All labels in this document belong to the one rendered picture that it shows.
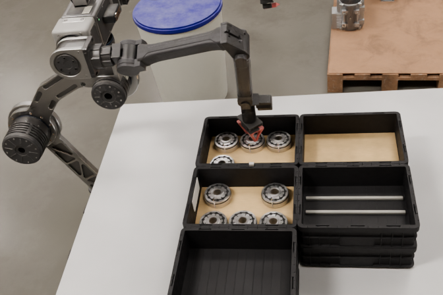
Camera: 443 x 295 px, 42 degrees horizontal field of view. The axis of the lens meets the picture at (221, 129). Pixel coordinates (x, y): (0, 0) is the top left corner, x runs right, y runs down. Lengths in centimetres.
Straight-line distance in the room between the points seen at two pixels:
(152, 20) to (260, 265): 207
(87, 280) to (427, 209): 132
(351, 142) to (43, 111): 133
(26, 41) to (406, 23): 317
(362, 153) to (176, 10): 180
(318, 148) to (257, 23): 260
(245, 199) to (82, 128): 213
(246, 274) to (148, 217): 59
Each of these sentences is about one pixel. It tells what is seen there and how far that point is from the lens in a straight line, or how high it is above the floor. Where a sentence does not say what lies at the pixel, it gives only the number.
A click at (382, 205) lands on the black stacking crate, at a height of 83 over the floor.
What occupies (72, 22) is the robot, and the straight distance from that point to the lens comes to 210.
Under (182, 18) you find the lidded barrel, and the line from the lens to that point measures 364.
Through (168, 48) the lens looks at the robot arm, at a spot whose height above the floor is 148.
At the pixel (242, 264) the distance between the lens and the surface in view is 204.
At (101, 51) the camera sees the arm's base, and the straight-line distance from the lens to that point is 198.
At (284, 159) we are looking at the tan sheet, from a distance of 237.
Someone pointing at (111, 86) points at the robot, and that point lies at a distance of 233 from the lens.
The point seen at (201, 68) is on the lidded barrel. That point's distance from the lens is 377.
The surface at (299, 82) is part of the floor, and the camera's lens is 415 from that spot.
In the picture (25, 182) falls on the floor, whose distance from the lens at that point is 391.
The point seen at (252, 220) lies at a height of 86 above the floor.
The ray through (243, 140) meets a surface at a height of 86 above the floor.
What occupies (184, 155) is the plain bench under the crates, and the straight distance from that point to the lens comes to 265.
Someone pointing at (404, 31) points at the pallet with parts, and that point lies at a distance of 438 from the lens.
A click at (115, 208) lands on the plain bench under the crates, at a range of 251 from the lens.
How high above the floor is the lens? 247
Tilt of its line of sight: 40 degrees down
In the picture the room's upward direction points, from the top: 10 degrees counter-clockwise
